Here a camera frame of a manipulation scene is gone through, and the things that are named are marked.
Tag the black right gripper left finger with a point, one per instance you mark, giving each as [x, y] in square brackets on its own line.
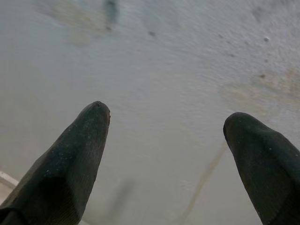
[58, 175]

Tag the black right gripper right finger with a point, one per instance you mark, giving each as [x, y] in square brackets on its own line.
[264, 168]

